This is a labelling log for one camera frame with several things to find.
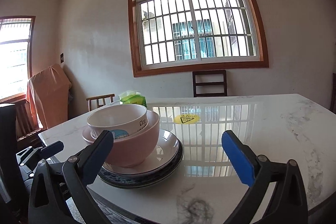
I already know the pink ceramic bowl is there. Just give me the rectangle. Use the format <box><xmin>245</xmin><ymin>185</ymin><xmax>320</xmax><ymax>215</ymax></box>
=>
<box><xmin>81</xmin><ymin>110</ymin><xmax>161</xmax><ymax>168</ymax></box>

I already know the white ribbed bowl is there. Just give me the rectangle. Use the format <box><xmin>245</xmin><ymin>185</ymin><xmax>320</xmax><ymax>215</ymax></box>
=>
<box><xmin>87</xmin><ymin>104</ymin><xmax>148</xmax><ymax>139</ymax></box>

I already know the wooden bench by window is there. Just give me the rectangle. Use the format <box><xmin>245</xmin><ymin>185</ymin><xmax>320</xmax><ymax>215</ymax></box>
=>
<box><xmin>13</xmin><ymin>99</ymin><xmax>42</xmax><ymax>151</ymax></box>

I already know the blue patterned plate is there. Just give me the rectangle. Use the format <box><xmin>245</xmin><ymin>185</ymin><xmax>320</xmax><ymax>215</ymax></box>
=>
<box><xmin>98</xmin><ymin>140</ymin><xmax>183</xmax><ymax>189</ymax></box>

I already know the pink covered furniture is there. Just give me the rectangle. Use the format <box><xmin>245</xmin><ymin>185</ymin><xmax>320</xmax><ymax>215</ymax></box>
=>
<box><xmin>26</xmin><ymin>64</ymin><xmax>72</xmax><ymax>130</ymax></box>

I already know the light wooden chair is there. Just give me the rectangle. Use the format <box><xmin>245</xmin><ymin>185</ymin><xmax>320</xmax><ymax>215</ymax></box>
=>
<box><xmin>86</xmin><ymin>93</ymin><xmax>115</xmax><ymax>111</ymax></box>

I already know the green tissue pack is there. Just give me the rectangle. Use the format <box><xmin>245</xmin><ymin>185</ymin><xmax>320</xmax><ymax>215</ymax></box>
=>
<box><xmin>118</xmin><ymin>90</ymin><xmax>147</xmax><ymax>107</ymax></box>

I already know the white floral plate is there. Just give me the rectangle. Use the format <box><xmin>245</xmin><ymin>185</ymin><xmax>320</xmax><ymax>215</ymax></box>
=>
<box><xmin>102</xmin><ymin>129</ymin><xmax>181</xmax><ymax>178</ymax></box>

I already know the side window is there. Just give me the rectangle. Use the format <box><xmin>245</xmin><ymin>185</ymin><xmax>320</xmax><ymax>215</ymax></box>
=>
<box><xmin>1</xmin><ymin>16</ymin><xmax>35</xmax><ymax>100</ymax></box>

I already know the yellow round sticker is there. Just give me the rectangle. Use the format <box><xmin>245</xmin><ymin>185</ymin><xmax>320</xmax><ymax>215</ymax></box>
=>
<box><xmin>174</xmin><ymin>114</ymin><xmax>200</xmax><ymax>124</ymax></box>

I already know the dark wooden chair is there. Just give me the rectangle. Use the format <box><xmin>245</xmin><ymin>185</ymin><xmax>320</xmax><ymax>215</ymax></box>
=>
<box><xmin>192</xmin><ymin>69</ymin><xmax>228</xmax><ymax>98</ymax></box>

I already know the large barred window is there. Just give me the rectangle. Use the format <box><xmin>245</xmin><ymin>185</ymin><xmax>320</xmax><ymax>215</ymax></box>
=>
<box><xmin>128</xmin><ymin>0</ymin><xmax>269</xmax><ymax>77</ymax></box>

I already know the black wall switch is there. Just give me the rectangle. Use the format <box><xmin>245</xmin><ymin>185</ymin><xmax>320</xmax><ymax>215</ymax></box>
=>
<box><xmin>60</xmin><ymin>53</ymin><xmax>64</xmax><ymax>63</ymax></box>

